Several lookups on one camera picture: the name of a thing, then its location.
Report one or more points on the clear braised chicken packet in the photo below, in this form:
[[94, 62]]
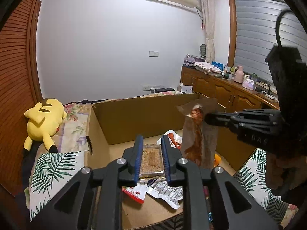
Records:
[[196, 136]]

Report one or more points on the leaf-print tablecloth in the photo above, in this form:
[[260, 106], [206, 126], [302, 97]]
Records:
[[55, 172]]

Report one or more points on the wooden cabinet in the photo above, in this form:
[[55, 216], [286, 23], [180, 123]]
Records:
[[215, 91]]

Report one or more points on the grey and white snack packet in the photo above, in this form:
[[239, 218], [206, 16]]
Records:
[[165, 192]]

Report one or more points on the clear tray snack bar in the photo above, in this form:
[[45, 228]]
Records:
[[151, 158]]

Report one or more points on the grey window blind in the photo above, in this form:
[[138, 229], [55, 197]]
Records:
[[256, 40]]

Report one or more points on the brown cardboard box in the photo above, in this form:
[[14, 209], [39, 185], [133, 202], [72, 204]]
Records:
[[134, 117]]

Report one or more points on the cream curtain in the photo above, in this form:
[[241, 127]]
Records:
[[208, 24]]

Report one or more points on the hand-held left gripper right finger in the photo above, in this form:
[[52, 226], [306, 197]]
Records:
[[166, 163]]

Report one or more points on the yellow plush toy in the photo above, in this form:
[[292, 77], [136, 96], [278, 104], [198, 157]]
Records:
[[45, 122]]

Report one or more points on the flat black box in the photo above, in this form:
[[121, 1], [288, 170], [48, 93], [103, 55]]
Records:
[[165, 90]]

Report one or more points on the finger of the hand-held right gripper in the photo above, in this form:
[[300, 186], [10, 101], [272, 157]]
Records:
[[225, 119]]

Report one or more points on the large white chicken feet packet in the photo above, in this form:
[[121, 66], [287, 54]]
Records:
[[174, 140]]

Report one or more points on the person's right forearm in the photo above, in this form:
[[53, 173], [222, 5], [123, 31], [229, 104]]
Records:
[[275, 172]]

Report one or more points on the folded purple striped cloth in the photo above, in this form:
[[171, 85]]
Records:
[[193, 59]]

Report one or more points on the white tissue box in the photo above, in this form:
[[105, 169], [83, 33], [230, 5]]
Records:
[[248, 85]]

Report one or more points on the dark blue cloth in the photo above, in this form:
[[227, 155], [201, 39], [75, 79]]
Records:
[[31, 158]]

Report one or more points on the blue packet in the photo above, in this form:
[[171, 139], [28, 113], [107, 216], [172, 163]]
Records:
[[217, 65]]

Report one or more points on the floral blanket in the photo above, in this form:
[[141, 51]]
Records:
[[74, 124]]

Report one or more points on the small white fan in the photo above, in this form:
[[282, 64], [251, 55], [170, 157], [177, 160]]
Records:
[[203, 51]]

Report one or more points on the folded floral cloth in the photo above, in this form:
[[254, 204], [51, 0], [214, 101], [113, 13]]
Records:
[[207, 67]]

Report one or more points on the red and white snack packet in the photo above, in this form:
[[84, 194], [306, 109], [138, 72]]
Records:
[[134, 194]]

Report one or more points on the orange snack packet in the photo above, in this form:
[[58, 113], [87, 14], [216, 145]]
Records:
[[216, 159]]

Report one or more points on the white wall switch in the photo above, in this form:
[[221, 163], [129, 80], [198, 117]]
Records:
[[154, 54]]

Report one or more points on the pink kettle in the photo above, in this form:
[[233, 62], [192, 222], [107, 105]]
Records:
[[238, 75]]

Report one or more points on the wooden louvred wardrobe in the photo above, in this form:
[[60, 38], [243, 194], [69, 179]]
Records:
[[14, 88]]

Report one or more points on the green bottle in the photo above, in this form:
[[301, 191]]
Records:
[[253, 77]]

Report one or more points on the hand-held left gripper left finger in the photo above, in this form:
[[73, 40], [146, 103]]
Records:
[[138, 163]]

